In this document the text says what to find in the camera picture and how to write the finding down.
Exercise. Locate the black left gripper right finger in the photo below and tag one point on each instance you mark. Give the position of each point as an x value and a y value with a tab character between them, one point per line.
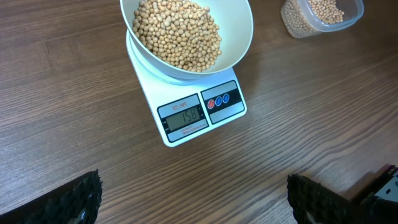
313	203

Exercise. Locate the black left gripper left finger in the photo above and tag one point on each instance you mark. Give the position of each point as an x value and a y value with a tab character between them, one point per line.
77	201

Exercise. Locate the white digital kitchen scale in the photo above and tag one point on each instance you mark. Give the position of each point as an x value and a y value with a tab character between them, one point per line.
185	109

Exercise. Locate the white bowl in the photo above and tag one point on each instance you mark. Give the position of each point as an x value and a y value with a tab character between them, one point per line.
236	30

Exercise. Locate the soybeans in white bowl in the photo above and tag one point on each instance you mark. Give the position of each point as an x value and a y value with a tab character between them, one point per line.
181	33

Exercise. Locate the clear plastic bean container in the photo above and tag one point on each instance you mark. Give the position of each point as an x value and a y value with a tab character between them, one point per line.
353	11

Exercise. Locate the pile of soybeans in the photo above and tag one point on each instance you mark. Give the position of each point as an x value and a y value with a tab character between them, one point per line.
307	18

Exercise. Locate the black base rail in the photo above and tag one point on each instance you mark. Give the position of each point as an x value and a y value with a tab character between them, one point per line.
377	199

